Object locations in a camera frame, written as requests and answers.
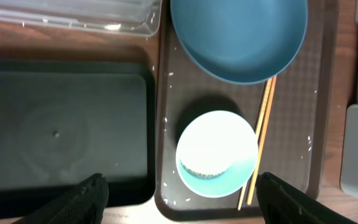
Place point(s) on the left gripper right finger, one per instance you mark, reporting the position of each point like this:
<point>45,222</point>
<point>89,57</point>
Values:
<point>281,203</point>

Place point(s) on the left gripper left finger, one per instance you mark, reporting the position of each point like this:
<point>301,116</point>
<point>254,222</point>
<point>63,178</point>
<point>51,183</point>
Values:
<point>83,204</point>

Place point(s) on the light blue rice bowl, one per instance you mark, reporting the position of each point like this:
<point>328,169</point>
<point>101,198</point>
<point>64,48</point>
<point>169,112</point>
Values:
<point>216,154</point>

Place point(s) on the wooden chopstick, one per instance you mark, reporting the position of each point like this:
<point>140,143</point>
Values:
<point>258,127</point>
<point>262,136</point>

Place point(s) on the blue plate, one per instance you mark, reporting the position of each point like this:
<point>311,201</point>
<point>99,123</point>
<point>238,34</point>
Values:
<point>240,41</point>

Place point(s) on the clear plastic waste bin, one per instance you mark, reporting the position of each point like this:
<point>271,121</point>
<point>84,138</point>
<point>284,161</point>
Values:
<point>126,17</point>

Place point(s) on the brown serving tray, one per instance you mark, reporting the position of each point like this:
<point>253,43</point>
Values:
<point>295,140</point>

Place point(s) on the black plastic tray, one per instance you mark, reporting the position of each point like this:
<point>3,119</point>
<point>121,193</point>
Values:
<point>61,122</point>

